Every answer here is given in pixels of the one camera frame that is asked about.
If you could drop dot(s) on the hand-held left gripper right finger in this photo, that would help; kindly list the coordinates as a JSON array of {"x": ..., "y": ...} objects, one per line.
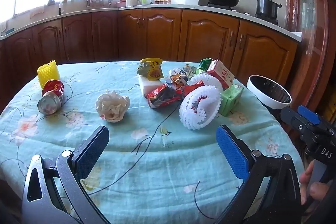
[{"x": 232, "y": 155}]

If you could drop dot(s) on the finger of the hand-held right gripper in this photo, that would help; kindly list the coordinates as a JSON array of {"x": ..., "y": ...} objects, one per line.
[
  {"x": 290, "y": 116},
  {"x": 308, "y": 111}
]

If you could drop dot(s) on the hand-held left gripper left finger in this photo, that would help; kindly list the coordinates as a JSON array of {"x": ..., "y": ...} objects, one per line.
[{"x": 90, "y": 153}]

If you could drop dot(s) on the white rimmed trash bin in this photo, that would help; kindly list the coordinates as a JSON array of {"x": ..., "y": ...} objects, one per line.
[{"x": 270, "y": 92}]

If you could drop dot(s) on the white tissue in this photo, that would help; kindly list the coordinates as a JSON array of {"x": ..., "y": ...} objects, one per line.
[{"x": 113, "y": 106}]

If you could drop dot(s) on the green drink carton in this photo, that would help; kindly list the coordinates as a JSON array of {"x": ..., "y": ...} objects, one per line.
[{"x": 231, "y": 99}]

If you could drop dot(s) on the white foam fruit net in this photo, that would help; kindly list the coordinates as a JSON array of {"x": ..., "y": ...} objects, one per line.
[{"x": 199, "y": 106}]

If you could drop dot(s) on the red white carton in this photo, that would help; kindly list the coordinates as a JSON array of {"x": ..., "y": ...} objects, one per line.
[{"x": 220, "y": 73}]

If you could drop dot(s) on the red black snack wrapper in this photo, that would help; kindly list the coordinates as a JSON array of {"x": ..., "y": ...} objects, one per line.
[{"x": 164, "y": 95}]

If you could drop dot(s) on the colourful wrapper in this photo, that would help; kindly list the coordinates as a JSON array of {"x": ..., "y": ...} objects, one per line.
[{"x": 177, "y": 79}]

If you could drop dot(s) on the person's right hand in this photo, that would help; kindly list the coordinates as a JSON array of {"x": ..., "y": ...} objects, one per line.
[{"x": 308, "y": 182}]

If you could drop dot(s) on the crushed red can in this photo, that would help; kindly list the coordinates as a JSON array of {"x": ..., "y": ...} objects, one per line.
[{"x": 51, "y": 99}]

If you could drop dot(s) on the wooden door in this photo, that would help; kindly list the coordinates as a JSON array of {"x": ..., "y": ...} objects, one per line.
[{"x": 307, "y": 29}]

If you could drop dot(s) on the white foam block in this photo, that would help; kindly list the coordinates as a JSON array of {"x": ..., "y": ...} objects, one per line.
[{"x": 149, "y": 86}]

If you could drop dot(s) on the yellow foam net sleeve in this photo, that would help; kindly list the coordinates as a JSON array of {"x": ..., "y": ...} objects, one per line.
[{"x": 48, "y": 73}]

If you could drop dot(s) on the green white packet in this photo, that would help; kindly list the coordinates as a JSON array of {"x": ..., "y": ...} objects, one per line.
[{"x": 191, "y": 69}]

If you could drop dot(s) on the gas stove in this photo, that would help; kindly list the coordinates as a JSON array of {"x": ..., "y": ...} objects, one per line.
[{"x": 262, "y": 18}]

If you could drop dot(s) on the yellow green snack packet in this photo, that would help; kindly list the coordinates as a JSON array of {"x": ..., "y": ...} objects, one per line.
[{"x": 151, "y": 69}]

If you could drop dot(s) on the steel stock pot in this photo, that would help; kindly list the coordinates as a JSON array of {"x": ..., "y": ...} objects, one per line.
[{"x": 266, "y": 6}]

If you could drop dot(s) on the wooden lower cabinets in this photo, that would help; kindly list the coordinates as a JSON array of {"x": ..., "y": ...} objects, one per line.
[{"x": 157, "y": 32}]

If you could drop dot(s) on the white kitchen countertop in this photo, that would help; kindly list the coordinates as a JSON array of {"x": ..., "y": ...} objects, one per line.
[{"x": 183, "y": 6}]

